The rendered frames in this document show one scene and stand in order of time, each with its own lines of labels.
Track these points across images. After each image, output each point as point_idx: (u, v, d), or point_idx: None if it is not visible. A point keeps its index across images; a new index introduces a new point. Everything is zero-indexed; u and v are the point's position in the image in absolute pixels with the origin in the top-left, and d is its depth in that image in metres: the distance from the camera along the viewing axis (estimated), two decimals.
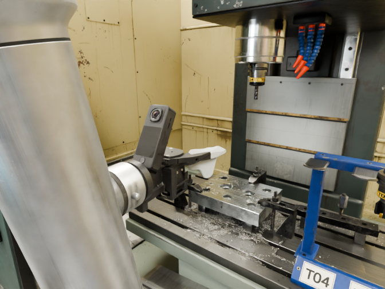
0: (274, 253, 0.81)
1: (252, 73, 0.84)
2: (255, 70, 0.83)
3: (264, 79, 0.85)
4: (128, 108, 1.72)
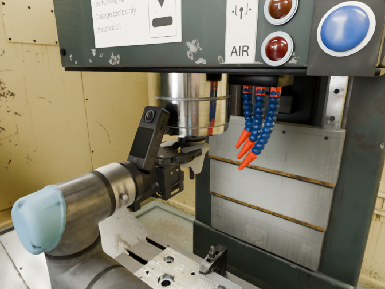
0: None
1: (182, 144, 0.55)
2: (184, 142, 0.54)
3: None
4: (76, 143, 1.43)
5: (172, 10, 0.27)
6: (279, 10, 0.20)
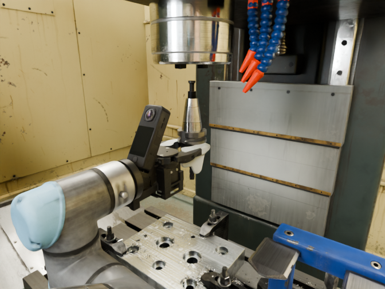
0: None
1: (182, 144, 0.55)
2: (184, 142, 0.54)
3: None
4: (73, 120, 1.39)
5: None
6: None
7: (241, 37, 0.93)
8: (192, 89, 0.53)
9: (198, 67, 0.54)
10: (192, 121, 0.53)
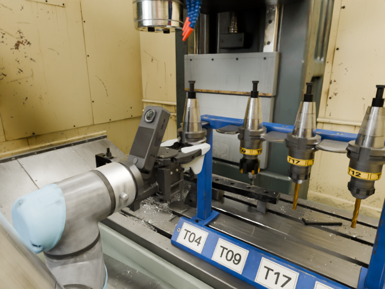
0: (169, 219, 0.80)
1: (182, 144, 0.55)
2: (184, 142, 0.54)
3: None
4: (79, 92, 1.71)
5: None
6: None
7: (206, 21, 1.26)
8: (192, 89, 0.53)
9: (164, 32, 0.86)
10: (192, 122, 0.53)
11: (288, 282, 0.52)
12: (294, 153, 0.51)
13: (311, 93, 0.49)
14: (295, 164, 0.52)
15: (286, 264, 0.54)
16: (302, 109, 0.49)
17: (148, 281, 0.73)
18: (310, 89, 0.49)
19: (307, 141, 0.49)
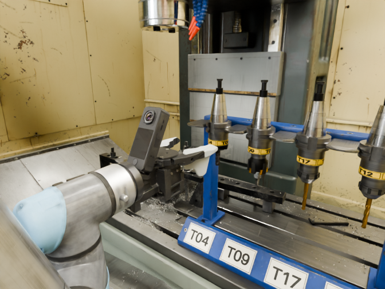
0: (175, 219, 0.80)
1: (210, 134, 0.64)
2: (213, 132, 0.62)
3: (226, 141, 0.64)
4: (82, 92, 1.71)
5: None
6: None
7: (210, 20, 1.25)
8: (220, 85, 0.61)
9: (169, 32, 0.86)
10: (220, 114, 0.62)
11: (298, 283, 0.52)
12: (303, 153, 0.51)
13: (322, 93, 0.49)
14: (305, 163, 0.51)
15: (295, 265, 0.54)
16: (313, 108, 0.49)
17: (154, 282, 0.73)
18: (321, 89, 0.48)
19: (317, 140, 0.49)
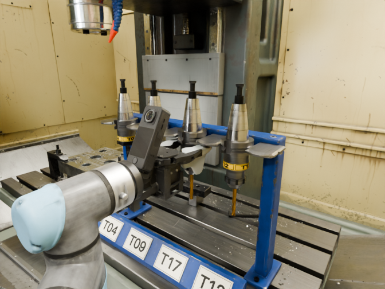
0: None
1: (117, 131, 0.68)
2: (117, 128, 0.67)
3: (133, 137, 0.69)
4: (49, 92, 1.76)
5: None
6: None
7: (161, 23, 1.30)
8: (122, 85, 0.66)
9: (101, 35, 0.91)
10: (124, 112, 0.66)
11: (179, 266, 0.57)
12: (182, 146, 0.56)
13: (194, 91, 0.53)
14: None
15: (180, 250, 0.59)
16: (186, 105, 0.54)
17: None
18: (192, 87, 0.53)
19: (189, 135, 0.53)
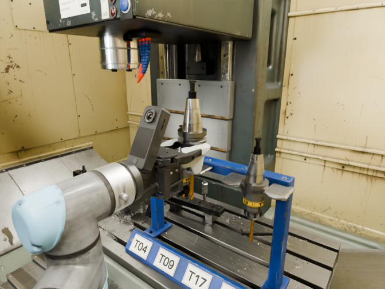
0: (129, 230, 0.96)
1: None
2: None
3: None
4: (66, 108, 1.87)
5: (86, 0, 0.71)
6: None
7: (175, 50, 1.41)
8: None
9: (126, 71, 1.02)
10: None
11: (204, 283, 0.68)
12: (182, 146, 0.56)
13: (194, 91, 0.53)
14: None
15: (205, 269, 0.70)
16: (186, 105, 0.53)
17: (108, 282, 0.88)
18: (192, 87, 0.53)
19: (189, 135, 0.53)
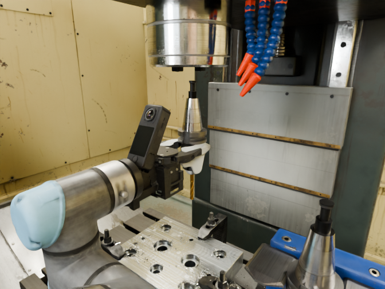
0: None
1: None
2: None
3: None
4: (71, 121, 1.38)
5: None
6: None
7: (240, 38, 0.93)
8: (327, 217, 0.29)
9: (195, 70, 0.54)
10: (326, 275, 0.29)
11: None
12: (182, 146, 0.56)
13: (194, 91, 0.53)
14: None
15: None
16: (186, 105, 0.54)
17: None
18: (192, 87, 0.53)
19: (189, 134, 0.53)
